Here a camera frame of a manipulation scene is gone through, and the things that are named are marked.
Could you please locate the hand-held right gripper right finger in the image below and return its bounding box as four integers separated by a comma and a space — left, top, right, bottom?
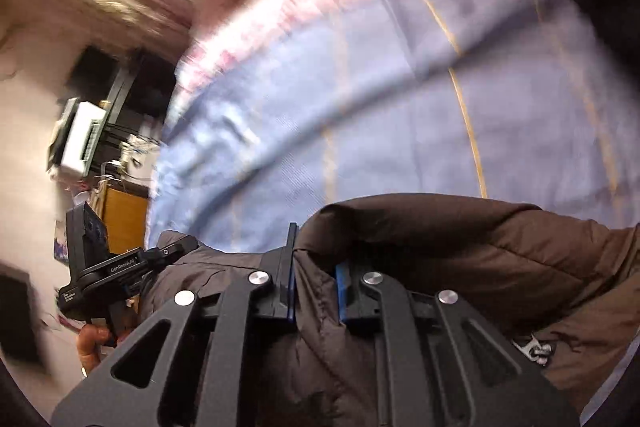
334, 259, 581, 427

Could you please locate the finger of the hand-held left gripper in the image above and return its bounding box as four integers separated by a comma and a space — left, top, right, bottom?
142, 241, 201, 269

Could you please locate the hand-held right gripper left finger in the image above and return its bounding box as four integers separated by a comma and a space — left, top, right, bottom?
50, 223, 301, 427

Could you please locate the brown hooded puffer jacket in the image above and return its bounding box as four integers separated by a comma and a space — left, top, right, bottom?
135, 193, 640, 427

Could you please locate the person's left hand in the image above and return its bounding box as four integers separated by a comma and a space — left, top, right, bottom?
75, 322, 133, 378

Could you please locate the yellow wooden cabinet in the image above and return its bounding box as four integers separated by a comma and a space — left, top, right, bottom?
97, 187, 151, 255

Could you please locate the white printer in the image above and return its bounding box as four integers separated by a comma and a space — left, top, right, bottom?
47, 99, 108, 175

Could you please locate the dark computer desk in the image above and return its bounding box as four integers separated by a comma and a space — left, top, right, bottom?
65, 47, 176, 142

